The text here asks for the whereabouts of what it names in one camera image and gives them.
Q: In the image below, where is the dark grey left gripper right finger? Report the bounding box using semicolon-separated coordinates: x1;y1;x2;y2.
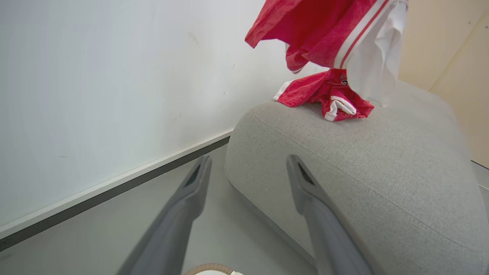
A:
287;154;375;275

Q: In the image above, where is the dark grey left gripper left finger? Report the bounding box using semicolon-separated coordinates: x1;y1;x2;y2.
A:
116;154;213;275

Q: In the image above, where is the white cloth garment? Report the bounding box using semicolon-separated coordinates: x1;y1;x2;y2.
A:
346;0;409;108

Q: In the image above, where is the red jersey with white stripes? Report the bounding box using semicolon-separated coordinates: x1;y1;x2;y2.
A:
244;0;394;122

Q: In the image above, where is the white laundry basket brown rim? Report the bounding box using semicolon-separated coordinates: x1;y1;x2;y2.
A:
183;263;245;275

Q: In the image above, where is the grey fabric sofa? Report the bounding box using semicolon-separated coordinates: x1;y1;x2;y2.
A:
225;80;489;275

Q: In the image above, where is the white and black baseboard strip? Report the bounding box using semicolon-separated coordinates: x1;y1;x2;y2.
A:
0;129;234;252

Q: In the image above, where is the beige wooden door panel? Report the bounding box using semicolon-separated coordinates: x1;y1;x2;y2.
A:
397;0;489;169

